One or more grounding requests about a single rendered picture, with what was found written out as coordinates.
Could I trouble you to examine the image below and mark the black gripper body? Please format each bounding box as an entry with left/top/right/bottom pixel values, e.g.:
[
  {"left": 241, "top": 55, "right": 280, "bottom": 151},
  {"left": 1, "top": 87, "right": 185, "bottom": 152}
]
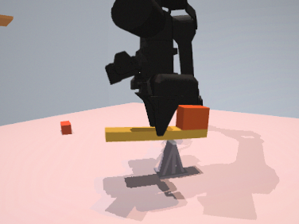
[{"left": 130, "top": 41, "right": 199, "bottom": 96}]

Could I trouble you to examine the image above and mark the yellow bar with orange block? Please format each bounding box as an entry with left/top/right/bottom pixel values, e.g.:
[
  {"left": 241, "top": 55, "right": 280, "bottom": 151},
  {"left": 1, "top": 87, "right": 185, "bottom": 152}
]
[{"left": 104, "top": 105, "right": 210, "bottom": 142}]

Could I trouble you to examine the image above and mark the red cube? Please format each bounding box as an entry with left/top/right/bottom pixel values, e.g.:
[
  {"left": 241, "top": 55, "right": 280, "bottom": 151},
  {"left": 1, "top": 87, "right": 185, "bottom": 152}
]
[{"left": 60, "top": 121, "right": 72, "bottom": 135}]

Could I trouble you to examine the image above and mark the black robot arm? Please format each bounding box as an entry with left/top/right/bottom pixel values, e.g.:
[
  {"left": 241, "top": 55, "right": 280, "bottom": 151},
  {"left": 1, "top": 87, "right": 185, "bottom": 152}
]
[{"left": 105, "top": 0, "right": 203, "bottom": 106}]

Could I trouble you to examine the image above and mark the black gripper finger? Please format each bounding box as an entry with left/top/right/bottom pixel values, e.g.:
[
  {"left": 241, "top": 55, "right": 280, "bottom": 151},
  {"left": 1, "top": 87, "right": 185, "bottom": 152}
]
[
  {"left": 135, "top": 92, "right": 155, "bottom": 126},
  {"left": 143, "top": 95, "right": 184, "bottom": 137}
]

